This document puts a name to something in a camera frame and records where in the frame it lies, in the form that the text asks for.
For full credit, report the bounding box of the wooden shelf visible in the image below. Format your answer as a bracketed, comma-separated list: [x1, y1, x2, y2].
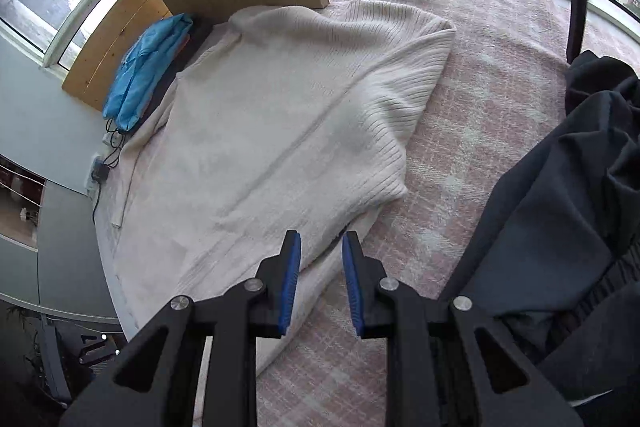
[0, 154, 46, 253]

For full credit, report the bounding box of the pine wood board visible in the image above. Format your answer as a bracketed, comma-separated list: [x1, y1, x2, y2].
[62, 0, 173, 112]

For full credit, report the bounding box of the blue folded jacket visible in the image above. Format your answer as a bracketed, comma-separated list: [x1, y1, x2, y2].
[102, 13, 194, 134]

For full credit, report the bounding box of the cream knit sweater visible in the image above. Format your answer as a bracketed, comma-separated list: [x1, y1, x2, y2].
[111, 0, 457, 378]

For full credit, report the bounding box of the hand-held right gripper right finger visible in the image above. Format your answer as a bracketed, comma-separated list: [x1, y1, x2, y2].
[341, 231, 586, 427]

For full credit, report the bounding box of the dark grey garment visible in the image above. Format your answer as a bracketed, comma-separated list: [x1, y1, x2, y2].
[440, 49, 640, 408]

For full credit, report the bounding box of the white power strip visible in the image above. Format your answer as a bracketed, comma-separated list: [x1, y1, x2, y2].
[87, 132, 121, 198]

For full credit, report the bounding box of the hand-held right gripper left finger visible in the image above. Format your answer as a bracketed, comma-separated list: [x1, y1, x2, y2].
[60, 229, 302, 427]

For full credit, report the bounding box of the black charger cable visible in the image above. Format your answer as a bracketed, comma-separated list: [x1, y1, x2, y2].
[91, 117, 128, 223]

